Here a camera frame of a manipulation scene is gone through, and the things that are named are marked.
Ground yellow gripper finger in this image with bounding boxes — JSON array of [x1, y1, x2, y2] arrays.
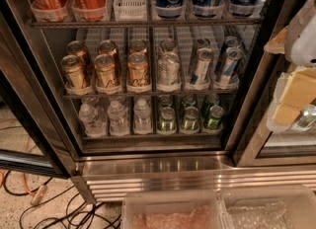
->
[[273, 105, 299, 126]]

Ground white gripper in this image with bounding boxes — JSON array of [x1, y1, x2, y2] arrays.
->
[[264, 0, 316, 110]]

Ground green can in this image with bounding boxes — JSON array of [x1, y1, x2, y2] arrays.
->
[[158, 107, 177, 135], [181, 107, 199, 133], [201, 93, 219, 113], [181, 95, 197, 110], [203, 105, 224, 131], [158, 95, 173, 109]]

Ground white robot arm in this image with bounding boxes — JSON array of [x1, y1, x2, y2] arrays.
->
[[264, 0, 316, 132]]

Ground right fridge glass door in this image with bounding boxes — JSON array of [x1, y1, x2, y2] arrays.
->
[[233, 54, 316, 167]]

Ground silver blue can front right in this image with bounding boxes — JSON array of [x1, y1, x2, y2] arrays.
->
[[215, 47, 244, 88]]

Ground silver blue can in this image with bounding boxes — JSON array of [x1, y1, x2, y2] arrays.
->
[[191, 38, 210, 59], [215, 47, 244, 88], [220, 36, 243, 54], [190, 47, 213, 85]]

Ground silver blue can back right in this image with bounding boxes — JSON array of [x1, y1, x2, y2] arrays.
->
[[220, 36, 243, 54]]

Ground silver blue can front middle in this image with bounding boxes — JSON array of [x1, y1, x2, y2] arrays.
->
[[190, 47, 213, 85]]

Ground silver blue can back middle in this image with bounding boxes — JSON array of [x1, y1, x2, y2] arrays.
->
[[191, 38, 210, 59]]

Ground gold can front right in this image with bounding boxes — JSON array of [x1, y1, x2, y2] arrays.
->
[[127, 52, 150, 87]]

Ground gold can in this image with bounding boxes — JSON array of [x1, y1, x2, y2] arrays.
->
[[61, 54, 89, 89], [98, 39, 121, 71], [127, 52, 150, 87], [67, 40, 93, 73], [94, 54, 119, 89], [128, 39, 148, 54]]

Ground gold can back right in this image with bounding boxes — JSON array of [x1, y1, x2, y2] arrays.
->
[[128, 39, 148, 54]]

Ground gold can front middle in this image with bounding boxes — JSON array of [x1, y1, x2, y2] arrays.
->
[[94, 54, 119, 89]]

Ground gold can back middle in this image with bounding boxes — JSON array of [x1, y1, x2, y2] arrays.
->
[[98, 39, 121, 71]]

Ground stainless fridge base grille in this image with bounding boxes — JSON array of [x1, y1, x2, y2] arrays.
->
[[71, 154, 316, 204]]

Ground gold can front left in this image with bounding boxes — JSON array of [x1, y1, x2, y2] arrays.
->
[[61, 54, 89, 89]]

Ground gold can back left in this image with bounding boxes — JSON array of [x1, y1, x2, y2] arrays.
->
[[67, 40, 93, 73]]

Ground open fridge door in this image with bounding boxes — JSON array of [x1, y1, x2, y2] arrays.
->
[[0, 0, 77, 178]]

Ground clear bin bubble wrap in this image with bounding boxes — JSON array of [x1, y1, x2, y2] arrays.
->
[[219, 186, 316, 229]]

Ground water bottle front right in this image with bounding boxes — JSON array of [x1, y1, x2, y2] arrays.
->
[[133, 99, 152, 134]]

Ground water bottle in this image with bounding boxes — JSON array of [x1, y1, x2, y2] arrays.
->
[[133, 99, 152, 134], [107, 101, 129, 136], [79, 104, 106, 138]]

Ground water bottle front middle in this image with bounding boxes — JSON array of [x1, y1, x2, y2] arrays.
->
[[107, 101, 129, 136]]

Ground clear bin pink contents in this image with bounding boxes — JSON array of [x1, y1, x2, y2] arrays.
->
[[121, 190, 222, 229]]

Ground water bottle front left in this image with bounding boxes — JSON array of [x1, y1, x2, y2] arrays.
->
[[79, 104, 106, 138]]

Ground upper wire shelf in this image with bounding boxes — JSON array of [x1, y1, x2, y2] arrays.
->
[[30, 18, 263, 29]]

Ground wire shelf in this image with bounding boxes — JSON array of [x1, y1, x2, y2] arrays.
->
[[30, 18, 263, 29], [63, 89, 238, 99]]

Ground middle wire shelf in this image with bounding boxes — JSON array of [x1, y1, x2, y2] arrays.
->
[[63, 89, 238, 99]]

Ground black floor cables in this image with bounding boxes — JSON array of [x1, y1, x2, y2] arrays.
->
[[2, 170, 122, 229]]

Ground orange extension cord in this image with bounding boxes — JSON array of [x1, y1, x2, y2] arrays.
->
[[0, 117, 38, 197]]

